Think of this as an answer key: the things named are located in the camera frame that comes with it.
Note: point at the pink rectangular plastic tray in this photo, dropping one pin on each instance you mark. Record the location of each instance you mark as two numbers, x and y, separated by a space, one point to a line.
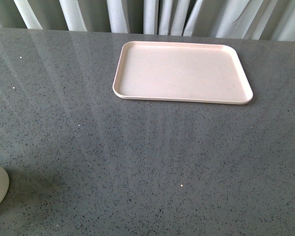
188 72

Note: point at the white pleated curtain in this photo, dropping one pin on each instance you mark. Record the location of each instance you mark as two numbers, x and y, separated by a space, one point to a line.
238 19

